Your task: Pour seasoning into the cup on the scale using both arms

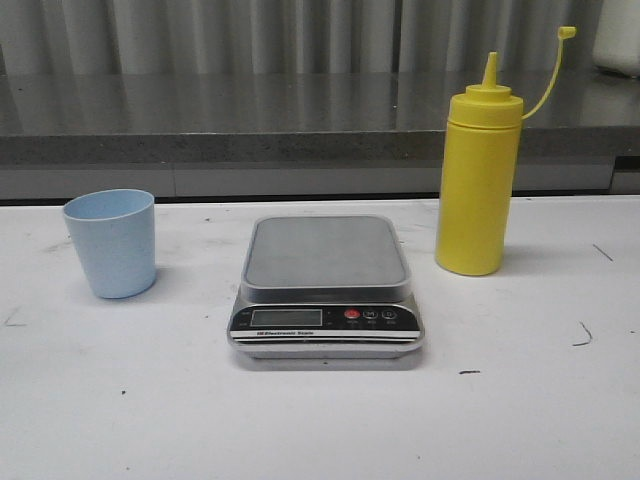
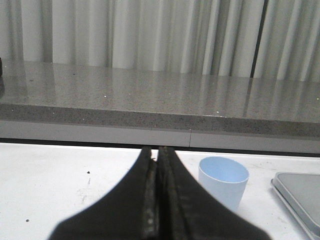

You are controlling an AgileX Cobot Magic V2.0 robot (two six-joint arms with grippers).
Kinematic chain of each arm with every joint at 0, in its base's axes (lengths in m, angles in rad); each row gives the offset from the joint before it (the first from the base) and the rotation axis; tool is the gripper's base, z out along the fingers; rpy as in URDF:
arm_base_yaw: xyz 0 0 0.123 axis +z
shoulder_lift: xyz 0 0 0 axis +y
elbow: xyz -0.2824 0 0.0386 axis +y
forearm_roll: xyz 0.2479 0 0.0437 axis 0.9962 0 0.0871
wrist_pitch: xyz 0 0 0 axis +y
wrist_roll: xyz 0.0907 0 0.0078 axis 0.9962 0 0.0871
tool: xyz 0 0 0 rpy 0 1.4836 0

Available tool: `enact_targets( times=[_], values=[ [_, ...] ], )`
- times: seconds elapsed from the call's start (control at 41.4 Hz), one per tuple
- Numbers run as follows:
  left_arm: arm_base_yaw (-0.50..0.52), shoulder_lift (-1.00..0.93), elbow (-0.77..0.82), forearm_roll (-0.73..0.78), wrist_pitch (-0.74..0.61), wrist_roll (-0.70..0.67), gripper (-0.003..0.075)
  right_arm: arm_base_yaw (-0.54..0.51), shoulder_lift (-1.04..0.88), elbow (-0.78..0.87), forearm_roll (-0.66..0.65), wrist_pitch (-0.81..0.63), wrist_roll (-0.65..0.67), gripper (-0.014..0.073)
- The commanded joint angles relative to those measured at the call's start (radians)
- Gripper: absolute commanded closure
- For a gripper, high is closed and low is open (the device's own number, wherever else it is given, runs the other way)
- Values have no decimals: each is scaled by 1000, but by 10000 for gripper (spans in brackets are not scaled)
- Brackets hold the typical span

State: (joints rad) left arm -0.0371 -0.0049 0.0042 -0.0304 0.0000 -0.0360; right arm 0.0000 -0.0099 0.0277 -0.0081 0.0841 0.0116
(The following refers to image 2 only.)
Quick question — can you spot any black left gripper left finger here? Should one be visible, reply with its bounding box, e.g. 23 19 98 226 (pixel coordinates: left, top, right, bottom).
49 147 159 240

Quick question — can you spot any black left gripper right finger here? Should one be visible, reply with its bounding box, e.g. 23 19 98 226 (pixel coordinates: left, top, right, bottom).
157 146 270 240

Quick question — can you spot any light blue plastic cup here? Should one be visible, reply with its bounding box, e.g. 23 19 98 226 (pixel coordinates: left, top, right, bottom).
198 156 250 212

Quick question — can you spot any silver digital kitchen scale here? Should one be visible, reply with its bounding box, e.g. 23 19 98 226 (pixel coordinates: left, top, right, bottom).
271 171 320 240

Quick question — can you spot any grey stone counter ledge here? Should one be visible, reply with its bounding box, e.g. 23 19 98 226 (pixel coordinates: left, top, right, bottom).
0 60 320 154

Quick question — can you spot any small black box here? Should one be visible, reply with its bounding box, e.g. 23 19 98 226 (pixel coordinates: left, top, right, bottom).
0 58 3 78

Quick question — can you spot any white pleated curtain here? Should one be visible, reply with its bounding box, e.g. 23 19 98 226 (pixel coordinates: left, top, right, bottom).
0 0 320 82

